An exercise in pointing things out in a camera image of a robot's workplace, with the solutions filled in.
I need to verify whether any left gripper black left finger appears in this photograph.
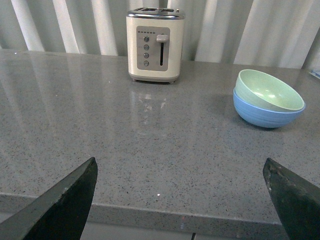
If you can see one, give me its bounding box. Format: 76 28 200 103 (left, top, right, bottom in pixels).
0 157 98 240

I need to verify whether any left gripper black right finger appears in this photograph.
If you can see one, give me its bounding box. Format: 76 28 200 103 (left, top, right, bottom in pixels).
262 158 320 240

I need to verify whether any blue plastic bowl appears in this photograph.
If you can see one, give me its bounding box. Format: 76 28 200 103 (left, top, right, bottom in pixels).
233 88 306 129

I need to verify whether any green plastic bowl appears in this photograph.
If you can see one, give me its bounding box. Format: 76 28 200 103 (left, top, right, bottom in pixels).
235 69 305 112

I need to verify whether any clear plastic food container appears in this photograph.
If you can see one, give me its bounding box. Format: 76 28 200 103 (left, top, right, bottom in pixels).
309 69 320 79

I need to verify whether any white pleated curtain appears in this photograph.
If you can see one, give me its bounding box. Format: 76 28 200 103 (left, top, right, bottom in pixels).
0 0 320 70

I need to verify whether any cream two-slot toaster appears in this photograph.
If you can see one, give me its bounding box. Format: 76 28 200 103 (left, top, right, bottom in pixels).
126 7 185 84

